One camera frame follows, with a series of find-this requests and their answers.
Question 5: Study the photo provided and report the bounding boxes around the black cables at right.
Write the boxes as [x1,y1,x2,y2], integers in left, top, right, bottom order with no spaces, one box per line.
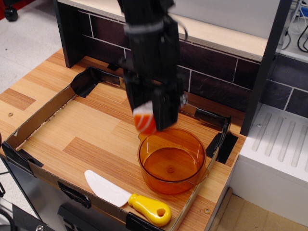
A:
[280,0,308,52]

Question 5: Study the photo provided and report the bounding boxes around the white drainboard sink unit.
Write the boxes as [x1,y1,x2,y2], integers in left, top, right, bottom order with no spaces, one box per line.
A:
[231,104,308,226]

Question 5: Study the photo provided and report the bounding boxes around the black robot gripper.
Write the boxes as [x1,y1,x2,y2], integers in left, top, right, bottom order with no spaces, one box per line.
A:
[121,16,188,131]

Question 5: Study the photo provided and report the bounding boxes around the dark shelf frame with tiles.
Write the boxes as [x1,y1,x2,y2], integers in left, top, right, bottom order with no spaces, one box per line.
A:
[55,0,308,135]

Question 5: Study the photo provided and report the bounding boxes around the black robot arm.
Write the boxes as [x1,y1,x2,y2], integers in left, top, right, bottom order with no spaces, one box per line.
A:
[118,0,187,134]

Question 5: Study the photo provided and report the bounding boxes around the cardboard fence with black tape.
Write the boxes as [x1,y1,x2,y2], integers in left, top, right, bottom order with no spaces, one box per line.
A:
[0,65,243,231]

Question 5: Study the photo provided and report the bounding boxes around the orange transparent plastic pot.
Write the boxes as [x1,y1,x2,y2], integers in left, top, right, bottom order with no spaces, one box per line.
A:
[138,128,209,194]

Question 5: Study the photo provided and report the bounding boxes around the orange salmon sushi toy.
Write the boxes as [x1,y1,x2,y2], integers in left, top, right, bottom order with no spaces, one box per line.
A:
[133,101,157,135]

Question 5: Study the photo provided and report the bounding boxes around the toy knife yellow handle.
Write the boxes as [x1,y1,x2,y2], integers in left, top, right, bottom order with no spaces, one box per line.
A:
[84,170,172,227]

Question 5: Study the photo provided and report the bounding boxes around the black caster wheel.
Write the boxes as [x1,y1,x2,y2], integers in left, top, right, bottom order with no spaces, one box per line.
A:
[3,0,19,22]

